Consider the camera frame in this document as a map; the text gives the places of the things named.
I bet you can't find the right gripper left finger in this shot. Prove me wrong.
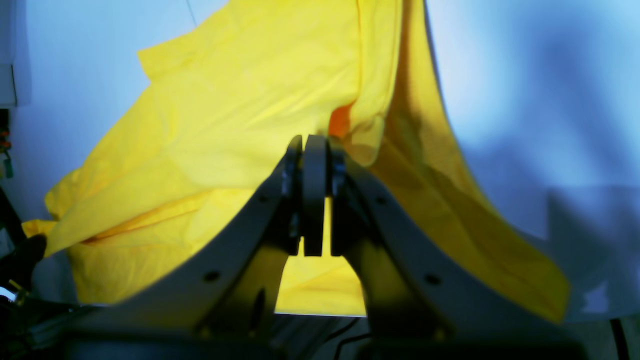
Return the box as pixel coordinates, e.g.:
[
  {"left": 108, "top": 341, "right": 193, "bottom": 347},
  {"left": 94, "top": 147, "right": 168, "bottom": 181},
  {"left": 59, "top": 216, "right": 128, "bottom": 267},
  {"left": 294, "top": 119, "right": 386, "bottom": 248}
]
[{"left": 75, "top": 135, "right": 329, "bottom": 342}]

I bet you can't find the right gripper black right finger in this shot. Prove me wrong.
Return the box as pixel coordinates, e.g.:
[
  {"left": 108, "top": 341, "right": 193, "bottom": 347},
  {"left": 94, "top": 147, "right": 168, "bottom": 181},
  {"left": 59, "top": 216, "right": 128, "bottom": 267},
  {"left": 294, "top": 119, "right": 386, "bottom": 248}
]
[{"left": 327, "top": 140, "right": 579, "bottom": 346}]

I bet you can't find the orange T-shirt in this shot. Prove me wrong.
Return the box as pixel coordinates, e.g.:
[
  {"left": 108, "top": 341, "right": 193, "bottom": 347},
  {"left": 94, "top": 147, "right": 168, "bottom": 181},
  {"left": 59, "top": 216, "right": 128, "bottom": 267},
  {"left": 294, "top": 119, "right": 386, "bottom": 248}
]
[{"left": 22, "top": 0, "right": 570, "bottom": 323}]

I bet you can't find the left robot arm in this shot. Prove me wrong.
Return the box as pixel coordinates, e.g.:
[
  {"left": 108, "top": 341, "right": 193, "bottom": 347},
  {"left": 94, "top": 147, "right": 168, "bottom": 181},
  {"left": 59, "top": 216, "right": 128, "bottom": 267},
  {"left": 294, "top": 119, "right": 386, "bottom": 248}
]
[{"left": 0, "top": 192, "right": 97, "bottom": 360}]

